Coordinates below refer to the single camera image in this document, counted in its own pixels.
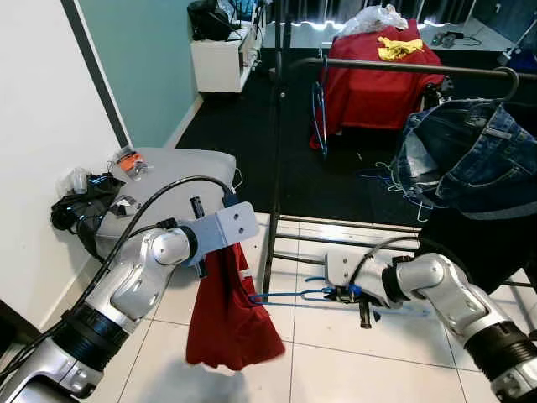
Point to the blue plastic hanger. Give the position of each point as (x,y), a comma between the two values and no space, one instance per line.
(317,109)
(277,297)

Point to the red shirt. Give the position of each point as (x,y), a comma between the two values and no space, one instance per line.
(231,319)

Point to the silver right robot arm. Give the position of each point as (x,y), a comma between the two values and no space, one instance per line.
(445,285)

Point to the black hanger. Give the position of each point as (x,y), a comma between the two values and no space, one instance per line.
(515,80)

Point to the grey padded bench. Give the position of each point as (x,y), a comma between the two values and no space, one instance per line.
(176,164)

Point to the black metal clothes rack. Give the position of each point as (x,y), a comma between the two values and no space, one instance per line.
(269,210)

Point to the orange packet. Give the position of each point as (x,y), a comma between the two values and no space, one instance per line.
(130,164)

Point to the clear plastic bag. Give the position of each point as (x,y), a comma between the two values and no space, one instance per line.
(75,180)

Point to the white cabinet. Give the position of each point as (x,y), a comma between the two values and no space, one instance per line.
(220,67)

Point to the blue denim shorts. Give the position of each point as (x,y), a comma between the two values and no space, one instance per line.
(470,151)

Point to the dark curtain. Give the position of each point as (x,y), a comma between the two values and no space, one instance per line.
(336,8)

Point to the yellow cloth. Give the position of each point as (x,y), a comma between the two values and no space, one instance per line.
(401,49)

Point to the white plastic bag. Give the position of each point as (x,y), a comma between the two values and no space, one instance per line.
(373,21)

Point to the grey power strip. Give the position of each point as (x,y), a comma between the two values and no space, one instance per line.
(446,39)

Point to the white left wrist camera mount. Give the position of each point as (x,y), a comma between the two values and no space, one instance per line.
(226,227)

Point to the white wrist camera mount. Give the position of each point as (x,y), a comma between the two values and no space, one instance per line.
(226,227)
(344,267)

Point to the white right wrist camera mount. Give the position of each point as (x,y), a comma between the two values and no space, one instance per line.
(344,267)

